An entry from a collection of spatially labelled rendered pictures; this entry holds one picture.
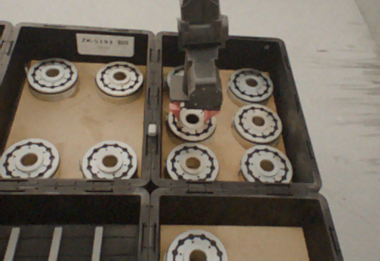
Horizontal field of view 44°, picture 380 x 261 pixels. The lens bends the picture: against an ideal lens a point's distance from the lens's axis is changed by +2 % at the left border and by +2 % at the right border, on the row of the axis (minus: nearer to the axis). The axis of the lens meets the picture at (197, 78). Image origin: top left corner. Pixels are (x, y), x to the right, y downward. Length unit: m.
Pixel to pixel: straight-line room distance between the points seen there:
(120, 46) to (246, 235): 0.49
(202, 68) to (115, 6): 0.77
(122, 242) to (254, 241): 0.23
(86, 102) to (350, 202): 0.63
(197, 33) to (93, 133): 0.34
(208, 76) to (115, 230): 0.32
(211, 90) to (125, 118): 0.30
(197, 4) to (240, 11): 0.82
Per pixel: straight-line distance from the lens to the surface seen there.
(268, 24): 1.50
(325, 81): 1.37
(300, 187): 0.84
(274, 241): 0.89
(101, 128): 0.98
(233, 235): 0.88
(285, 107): 1.01
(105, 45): 1.07
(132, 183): 0.79
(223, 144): 0.97
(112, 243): 0.86
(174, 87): 0.88
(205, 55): 0.77
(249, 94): 1.04
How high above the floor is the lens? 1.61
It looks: 46 degrees down
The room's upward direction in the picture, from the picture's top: 10 degrees clockwise
